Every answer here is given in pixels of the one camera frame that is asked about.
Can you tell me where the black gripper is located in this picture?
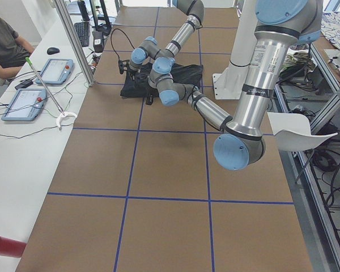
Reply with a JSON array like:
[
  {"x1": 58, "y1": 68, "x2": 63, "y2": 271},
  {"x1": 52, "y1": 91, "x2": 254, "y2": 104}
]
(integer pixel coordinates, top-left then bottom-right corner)
[
  {"x1": 129, "y1": 66, "x2": 141, "y2": 78},
  {"x1": 140, "y1": 81, "x2": 159, "y2": 97}
]

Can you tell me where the black printed t-shirt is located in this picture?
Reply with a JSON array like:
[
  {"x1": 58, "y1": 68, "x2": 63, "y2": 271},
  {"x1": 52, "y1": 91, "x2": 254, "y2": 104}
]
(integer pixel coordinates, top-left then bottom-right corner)
[{"x1": 120, "y1": 63, "x2": 203, "y2": 103}]

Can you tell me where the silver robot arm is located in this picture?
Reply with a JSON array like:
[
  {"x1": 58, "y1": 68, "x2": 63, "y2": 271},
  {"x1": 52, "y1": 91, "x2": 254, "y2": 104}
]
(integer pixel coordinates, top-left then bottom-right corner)
[
  {"x1": 128, "y1": 1, "x2": 205, "y2": 75},
  {"x1": 130, "y1": 1, "x2": 322, "y2": 171}
]

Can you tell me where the black keyboard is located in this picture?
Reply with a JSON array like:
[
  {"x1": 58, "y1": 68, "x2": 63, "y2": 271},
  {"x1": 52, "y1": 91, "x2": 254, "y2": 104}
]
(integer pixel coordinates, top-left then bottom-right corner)
[{"x1": 74, "y1": 22, "x2": 90, "y2": 47}]

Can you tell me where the far blue teach pendant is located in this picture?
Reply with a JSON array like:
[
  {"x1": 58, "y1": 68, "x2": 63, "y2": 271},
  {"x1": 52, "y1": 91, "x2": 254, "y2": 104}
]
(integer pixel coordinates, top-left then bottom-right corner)
[{"x1": 40, "y1": 58, "x2": 74, "y2": 86}]

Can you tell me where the blue teach pendant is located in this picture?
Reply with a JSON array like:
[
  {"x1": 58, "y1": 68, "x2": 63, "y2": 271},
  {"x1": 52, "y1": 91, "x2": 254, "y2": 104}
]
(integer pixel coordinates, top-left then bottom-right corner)
[
  {"x1": 1, "y1": 88, "x2": 47, "y2": 121},
  {"x1": 40, "y1": 58, "x2": 74, "y2": 86}
]

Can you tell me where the white reacher grabber stick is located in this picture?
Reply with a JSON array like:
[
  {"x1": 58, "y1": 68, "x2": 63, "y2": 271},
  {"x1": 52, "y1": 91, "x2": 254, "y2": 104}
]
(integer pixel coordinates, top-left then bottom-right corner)
[{"x1": 25, "y1": 57, "x2": 77, "y2": 131}]

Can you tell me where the black computer mouse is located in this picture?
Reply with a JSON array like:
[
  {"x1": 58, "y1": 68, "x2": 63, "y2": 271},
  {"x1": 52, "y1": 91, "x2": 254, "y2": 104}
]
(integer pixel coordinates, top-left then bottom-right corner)
[{"x1": 46, "y1": 47, "x2": 60, "y2": 55}]

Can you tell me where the near blue teach pendant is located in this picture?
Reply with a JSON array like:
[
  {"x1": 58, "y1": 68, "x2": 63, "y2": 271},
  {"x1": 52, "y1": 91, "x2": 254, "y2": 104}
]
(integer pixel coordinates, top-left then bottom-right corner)
[{"x1": 1, "y1": 88, "x2": 47, "y2": 121}]

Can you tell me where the seated person grey shirt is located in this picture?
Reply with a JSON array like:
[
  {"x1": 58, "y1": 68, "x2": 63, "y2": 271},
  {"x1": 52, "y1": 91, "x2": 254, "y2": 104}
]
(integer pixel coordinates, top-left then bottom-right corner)
[{"x1": 0, "y1": 17, "x2": 35, "y2": 79}]

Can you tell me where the white plastic chair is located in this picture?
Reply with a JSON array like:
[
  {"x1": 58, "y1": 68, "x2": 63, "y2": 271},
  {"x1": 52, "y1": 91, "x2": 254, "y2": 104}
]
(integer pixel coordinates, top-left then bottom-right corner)
[{"x1": 267, "y1": 112, "x2": 338, "y2": 152}]

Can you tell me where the red cylinder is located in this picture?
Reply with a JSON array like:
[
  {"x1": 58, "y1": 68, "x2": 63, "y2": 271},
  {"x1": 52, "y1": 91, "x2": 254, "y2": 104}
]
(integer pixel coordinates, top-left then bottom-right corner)
[{"x1": 0, "y1": 236, "x2": 27, "y2": 258}]

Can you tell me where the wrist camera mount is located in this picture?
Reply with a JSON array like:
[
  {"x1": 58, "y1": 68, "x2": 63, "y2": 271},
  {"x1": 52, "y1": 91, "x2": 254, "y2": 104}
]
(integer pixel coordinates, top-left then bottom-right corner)
[
  {"x1": 118, "y1": 59, "x2": 129, "y2": 74},
  {"x1": 146, "y1": 95, "x2": 154, "y2": 105}
]

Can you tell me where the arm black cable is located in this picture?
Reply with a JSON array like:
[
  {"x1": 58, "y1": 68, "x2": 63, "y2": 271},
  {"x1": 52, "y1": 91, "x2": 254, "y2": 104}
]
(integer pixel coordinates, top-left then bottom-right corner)
[{"x1": 110, "y1": 28, "x2": 137, "y2": 62}]

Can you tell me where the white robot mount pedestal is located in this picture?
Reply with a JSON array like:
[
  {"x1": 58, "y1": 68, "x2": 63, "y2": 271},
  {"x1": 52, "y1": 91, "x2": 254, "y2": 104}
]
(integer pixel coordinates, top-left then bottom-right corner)
[{"x1": 212, "y1": 0, "x2": 257, "y2": 100}]

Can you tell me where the aluminium frame post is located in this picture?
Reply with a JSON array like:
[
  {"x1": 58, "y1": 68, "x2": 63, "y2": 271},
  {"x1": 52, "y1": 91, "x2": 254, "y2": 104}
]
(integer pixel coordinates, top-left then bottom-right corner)
[{"x1": 53, "y1": 0, "x2": 94, "y2": 87}]

